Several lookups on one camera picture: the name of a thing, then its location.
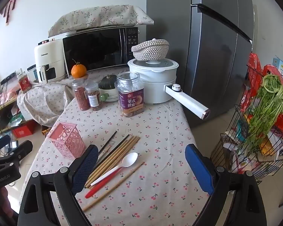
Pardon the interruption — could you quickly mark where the bunch of green herbs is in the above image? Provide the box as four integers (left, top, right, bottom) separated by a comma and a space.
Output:
244, 74, 283, 156

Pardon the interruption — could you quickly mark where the brown bamboo chopstick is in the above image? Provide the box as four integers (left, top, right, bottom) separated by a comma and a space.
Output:
88, 136, 137, 187
86, 136, 135, 187
90, 137, 139, 188
91, 137, 141, 189
84, 136, 134, 186

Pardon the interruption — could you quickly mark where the light bamboo chopstick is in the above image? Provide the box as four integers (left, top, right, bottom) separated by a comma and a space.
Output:
82, 161, 145, 212

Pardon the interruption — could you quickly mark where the floral cloth cover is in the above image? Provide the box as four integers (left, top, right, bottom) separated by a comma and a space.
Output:
48, 5, 154, 38

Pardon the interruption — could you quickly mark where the red plastic spoon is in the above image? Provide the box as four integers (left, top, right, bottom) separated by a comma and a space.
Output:
85, 168, 119, 199

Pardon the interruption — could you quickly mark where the red hanging decoration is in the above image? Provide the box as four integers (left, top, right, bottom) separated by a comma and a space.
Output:
1, 0, 24, 26

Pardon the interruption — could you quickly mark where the disposable chopstick pair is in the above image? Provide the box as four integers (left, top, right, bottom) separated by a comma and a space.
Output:
98, 140, 116, 163

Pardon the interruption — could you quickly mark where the pink perforated utensil holder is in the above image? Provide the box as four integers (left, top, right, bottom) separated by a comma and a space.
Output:
48, 122, 86, 159

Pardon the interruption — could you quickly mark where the clear jar purple label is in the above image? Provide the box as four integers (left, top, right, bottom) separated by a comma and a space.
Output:
117, 72, 145, 118

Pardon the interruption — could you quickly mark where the clear jar white label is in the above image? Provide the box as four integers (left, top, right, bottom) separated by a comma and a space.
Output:
85, 83, 102, 111

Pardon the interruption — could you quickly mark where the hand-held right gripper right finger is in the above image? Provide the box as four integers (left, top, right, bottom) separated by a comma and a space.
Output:
185, 144, 267, 226

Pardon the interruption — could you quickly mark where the woven rope basket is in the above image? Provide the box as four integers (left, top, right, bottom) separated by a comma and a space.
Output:
131, 39, 170, 62

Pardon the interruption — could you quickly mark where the grey refrigerator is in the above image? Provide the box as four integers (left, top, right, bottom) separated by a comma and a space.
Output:
146, 0, 255, 128

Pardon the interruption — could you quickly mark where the black chopstick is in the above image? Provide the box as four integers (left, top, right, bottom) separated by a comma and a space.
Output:
94, 134, 130, 169
98, 131, 118, 154

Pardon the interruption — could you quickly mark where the white bowl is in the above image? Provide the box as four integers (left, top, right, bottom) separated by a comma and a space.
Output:
99, 87, 119, 102

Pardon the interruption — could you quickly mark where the orange mandarin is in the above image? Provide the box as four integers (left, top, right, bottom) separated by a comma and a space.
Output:
71, 59, 87, 78

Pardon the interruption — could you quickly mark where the black wire rack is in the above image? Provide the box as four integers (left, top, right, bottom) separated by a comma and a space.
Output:
211, 65, 283, 184

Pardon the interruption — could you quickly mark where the small flower print cloth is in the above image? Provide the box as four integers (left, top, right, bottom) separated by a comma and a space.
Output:
16, 75, 73, 128

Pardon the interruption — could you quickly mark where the white air fryer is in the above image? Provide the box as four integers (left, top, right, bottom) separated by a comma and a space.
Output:
34, 38, 66, 84

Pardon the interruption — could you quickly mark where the clear jar of red berries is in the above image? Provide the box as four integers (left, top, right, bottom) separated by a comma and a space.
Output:
72, 79, 90, 111

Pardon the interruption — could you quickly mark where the red box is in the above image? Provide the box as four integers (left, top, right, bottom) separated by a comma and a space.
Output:
12, 125, 35, 139

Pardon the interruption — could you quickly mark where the small jar red label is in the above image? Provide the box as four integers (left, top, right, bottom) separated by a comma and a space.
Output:
16, 69, 33, 93

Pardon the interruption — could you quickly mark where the white plastic spoon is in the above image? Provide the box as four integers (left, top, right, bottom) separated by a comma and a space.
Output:
91, 152, 138, 186

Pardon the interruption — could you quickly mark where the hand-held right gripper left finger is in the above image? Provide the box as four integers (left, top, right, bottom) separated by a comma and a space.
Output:
18, 144, 99, 226

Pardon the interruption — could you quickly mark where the clear plastic container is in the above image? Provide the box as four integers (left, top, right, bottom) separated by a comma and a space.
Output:
27, 65, 39, 83

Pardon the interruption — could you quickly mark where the black microwave oven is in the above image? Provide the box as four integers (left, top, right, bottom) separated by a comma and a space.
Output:
62, 26, 139, 77

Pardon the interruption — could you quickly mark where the wooden shelf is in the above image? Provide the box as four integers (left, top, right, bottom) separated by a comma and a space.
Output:
0, 96, 18, 137

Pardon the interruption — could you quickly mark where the dark green pumpkin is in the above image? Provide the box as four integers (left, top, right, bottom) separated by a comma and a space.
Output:
98, 74, 118, 89

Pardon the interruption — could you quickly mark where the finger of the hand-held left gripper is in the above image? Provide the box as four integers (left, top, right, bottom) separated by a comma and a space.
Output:
0, 134, 12, 157
3, 140, 33, 167

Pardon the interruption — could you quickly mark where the white electric cooking pot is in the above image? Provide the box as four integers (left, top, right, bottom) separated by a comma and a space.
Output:
127, 58, 210, 119

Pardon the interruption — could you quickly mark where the cherry print tablecloth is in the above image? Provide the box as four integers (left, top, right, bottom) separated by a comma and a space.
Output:
20, 68, 214, 226

